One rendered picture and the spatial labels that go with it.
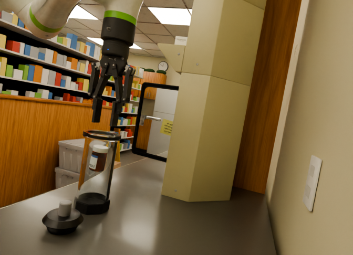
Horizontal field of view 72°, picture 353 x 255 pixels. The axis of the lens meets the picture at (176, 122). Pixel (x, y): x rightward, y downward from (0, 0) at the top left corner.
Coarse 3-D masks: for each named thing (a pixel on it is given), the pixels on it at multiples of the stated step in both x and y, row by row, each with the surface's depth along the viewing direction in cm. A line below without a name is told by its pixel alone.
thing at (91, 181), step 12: (84, 132) 68; (96, 132) 74; (108, 132) 75; (84, 144) 69; (96, 144) 67; (108, 144) 68; (84, 156) 68; (96, 156) 67; (108, 156) 68; (84, 168) 68; (96, 168) 67; (108, 168) 69; (84, 180) 68; (96, 180) 67; (108, 180) 70; (84, 192) 68; (96, 192) 68
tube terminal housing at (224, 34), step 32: (224, 0) 86; (192, 32) 89; (224, 32) 88; (256, 32) 95; (192, 64) 89; (224, 64) 89; (192, 96) 89; (224, 96) 91; (192, 128) 89; (224, 128) 93; (192, 160) 89; (224, 160) 95; (192, 192) 90; (224, 192) 97
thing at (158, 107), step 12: (144, 96) 132; (156, 96) 129; (168, 96) 126; (144, 108) 132; (156, 108) 129; (168, 108) 126; (144, 120) 132; (156, 120) 129; (168, 120) 126; (144, 132) 132; (156, 132) 129; (168, 132) 126; (144, 144) 131; (156, 144) 128; (168, 144) 126
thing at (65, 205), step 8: (64, 200) 59; (56, 208) 61; (64, 208) 57; (72, 208) 62; (48, 216) 56; (56, 216) 57; (64, 216) 57; (72, 216) 58; (80, 216) 59; (48, 224) 55; (56, 224) 55; (64, 224) 55; (72, 224) 56; (56, 232) 55; (64, 232) 56
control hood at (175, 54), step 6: (162, 48) 92; (168, 48) 92; (174, 48) 91; (180, 48) 90; (168, 54) 92; (174, 54) 91; (180, 54) 90; (168, 60) 92; (174, 60) 91; (180, 60) 90; (174, 66) 91; (180, 66) 90; (180, 72) 92
